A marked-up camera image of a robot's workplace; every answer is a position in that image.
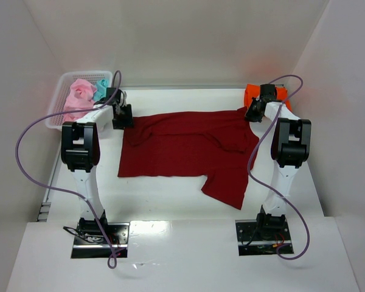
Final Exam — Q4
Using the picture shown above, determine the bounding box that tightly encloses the pink t shirt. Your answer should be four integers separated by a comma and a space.
63, 78, 97, 112

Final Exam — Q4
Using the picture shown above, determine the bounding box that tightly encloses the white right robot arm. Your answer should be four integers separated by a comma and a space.
245, 84, 311, 240

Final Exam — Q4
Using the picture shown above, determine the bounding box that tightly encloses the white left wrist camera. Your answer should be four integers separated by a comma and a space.
120, 91, 127, 106

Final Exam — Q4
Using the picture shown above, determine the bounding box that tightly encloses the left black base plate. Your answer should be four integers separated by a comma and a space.
69, 223, 130, 259

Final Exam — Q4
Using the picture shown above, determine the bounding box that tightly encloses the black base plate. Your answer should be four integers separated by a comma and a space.
235, 220, 294, 256
69, 223, 130, 259

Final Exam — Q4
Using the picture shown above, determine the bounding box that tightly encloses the orange folded t shirt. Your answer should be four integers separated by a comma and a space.
243, 84, 288, 109

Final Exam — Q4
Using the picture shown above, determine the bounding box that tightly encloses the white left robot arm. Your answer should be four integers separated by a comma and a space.
61, 87, 132, 245

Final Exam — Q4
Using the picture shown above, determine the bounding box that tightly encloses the white plastic laundry basket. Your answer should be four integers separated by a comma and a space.
45, 71, 113, 131

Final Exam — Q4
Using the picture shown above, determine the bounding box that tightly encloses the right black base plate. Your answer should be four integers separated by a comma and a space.
235, 220, 294, 256

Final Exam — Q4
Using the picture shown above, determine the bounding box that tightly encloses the teal t shirt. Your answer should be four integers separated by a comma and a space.
92, 79, 110, 102

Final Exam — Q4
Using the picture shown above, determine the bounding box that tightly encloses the dark red t shirt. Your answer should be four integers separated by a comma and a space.
117, 107, 259, 209

